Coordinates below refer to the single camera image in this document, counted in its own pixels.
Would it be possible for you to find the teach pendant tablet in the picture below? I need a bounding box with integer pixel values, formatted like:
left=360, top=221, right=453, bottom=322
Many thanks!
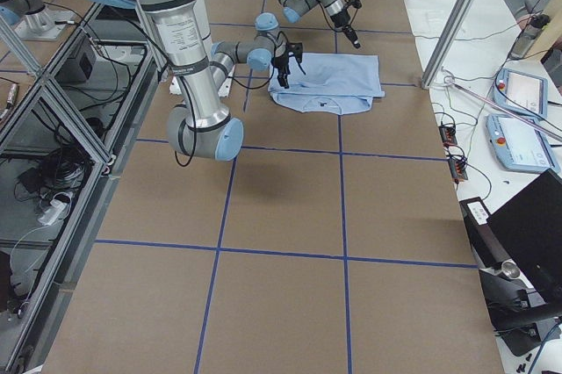
left=486, top=114, right=560, bottom=174
left=494, top=68, right=548, bottom=119

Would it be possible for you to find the orange black usb hub lower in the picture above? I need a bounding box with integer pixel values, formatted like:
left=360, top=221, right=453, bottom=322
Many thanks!
left=448, top=156, right=468, bottom=184

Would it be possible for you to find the long metal grabber stick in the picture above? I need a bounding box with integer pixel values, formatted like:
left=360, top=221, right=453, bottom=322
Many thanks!
left=443, top=76, right=562, bottom=141

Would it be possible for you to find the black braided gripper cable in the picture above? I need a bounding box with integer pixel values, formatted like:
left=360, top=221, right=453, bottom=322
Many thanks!
left=230, top=31, right=308, bottom=90

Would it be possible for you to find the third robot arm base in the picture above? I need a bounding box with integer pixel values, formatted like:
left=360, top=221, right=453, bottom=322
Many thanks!
left=1, top=0, right=75, bottom=41

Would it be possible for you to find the aluminium frame cage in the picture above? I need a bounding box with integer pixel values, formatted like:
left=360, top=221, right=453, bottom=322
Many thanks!
left=1, top=4, right=163, bottom=373

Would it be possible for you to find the aluminium frame post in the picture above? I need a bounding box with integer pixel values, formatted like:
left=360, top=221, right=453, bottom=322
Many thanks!
left=421, top=0, right=474, bottom=89

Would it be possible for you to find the upper teach pendant tablet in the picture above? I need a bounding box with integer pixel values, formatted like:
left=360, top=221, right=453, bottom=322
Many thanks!
left=494, top=68, right=548, bottom=119

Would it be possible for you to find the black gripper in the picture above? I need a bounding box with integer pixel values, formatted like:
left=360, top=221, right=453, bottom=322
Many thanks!
left=271, top=47, right=292, bottom=89
left=330, top=11, right=361, bottom=49

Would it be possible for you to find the orange black usb hub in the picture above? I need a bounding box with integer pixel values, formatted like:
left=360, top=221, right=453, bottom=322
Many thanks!
left=448, top=156, right=468, bottom=184
left=438, top=125, right=458, bottom=147

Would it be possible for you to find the lower teach pendant tablet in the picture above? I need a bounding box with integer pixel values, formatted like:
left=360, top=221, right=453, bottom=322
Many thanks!
left=486, top=114, right=560, bottom=174

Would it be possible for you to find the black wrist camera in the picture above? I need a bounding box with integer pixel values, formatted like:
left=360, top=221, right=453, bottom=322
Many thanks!
left=286, top=42, right=303, bottom=63
left=344, top=0, right=363, bottom=10

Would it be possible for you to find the white power strip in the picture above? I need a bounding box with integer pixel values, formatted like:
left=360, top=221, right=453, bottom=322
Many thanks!
left=38, top=198, right=69, bottom=226

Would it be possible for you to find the orange black usb hub upper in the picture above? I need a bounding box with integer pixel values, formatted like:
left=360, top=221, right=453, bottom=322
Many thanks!
left=438, top=125, right=458, bottom=147

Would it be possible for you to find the light blue t-shirt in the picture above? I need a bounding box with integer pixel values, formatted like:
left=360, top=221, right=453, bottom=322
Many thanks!
left=268, top=53, right=385, bottom=115

